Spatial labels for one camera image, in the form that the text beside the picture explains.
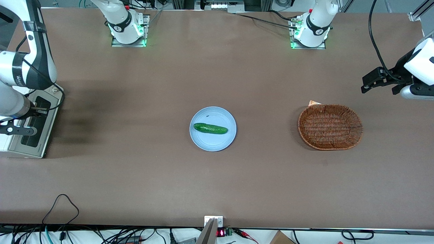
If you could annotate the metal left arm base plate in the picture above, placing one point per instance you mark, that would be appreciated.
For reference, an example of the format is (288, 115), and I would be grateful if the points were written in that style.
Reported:
(307, 47)

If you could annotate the red clip leads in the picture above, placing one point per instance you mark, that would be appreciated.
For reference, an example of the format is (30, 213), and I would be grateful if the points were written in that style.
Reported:
(242, 233)

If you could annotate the orange paper tag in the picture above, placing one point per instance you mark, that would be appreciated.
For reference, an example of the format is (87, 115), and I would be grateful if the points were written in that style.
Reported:
(313, 102)

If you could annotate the red digit display module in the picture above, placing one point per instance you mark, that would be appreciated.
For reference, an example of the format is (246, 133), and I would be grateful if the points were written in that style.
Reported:
(221, 232)

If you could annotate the white metal bracket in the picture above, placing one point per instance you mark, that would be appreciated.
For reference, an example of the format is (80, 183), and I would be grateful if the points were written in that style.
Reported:
(219, 222)

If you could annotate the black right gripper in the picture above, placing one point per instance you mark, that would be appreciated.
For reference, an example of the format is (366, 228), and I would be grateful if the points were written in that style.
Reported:
(29, 113)

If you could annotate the grey glass oven door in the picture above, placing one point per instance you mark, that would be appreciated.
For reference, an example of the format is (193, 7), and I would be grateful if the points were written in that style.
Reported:
(40, 139)

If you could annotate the white toaster oven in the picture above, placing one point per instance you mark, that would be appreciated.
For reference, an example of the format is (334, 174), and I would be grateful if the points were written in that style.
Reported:
(5, 142)

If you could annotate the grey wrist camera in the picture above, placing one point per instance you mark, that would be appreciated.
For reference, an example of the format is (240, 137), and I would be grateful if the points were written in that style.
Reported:
(417, 92)
(20, 130)

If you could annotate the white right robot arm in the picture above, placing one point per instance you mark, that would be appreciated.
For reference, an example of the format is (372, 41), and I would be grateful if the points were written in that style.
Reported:
(118, 17)

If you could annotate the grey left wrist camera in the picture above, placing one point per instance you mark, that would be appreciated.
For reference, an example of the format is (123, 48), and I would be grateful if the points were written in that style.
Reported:
(417, 92)

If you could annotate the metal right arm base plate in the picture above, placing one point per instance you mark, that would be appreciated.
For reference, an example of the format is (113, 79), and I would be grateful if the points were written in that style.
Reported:
(146, 20)

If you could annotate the grey lit control box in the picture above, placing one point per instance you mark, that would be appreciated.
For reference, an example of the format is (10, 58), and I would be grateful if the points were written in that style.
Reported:
(220, 5)

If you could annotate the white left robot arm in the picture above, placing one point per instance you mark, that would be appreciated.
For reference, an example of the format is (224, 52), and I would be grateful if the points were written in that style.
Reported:
(317, 23)

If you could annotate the grey metal bar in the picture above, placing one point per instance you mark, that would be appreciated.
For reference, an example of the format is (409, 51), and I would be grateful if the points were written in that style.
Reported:
(207, 234)

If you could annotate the brown cardboard box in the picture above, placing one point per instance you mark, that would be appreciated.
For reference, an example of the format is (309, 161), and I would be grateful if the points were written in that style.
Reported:
(281, 239)

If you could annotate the brown oval wicker basket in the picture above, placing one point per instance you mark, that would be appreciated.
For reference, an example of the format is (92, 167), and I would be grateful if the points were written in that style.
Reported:
(330, 127)

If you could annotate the silver oven knob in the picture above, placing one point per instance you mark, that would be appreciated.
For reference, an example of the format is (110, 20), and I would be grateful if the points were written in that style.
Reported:
(54, 89)

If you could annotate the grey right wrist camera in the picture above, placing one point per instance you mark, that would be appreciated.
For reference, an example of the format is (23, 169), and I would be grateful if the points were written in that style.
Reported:
(20, 130)

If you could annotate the light blue round plate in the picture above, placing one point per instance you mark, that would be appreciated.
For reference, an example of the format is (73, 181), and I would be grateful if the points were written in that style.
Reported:
(210, 142)

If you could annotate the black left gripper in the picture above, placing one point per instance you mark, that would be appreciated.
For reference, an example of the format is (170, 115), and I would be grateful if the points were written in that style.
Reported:
(398, 69)

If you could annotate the aluminium frame profile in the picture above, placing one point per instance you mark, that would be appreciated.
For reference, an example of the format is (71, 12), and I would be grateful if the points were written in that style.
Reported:
(415, 15)

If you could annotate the black power adapter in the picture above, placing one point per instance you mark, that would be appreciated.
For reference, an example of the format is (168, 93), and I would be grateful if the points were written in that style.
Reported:
(130, 240)

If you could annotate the green cucumber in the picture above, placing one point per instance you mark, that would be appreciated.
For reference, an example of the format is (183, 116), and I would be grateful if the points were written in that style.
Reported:
(210, 128)

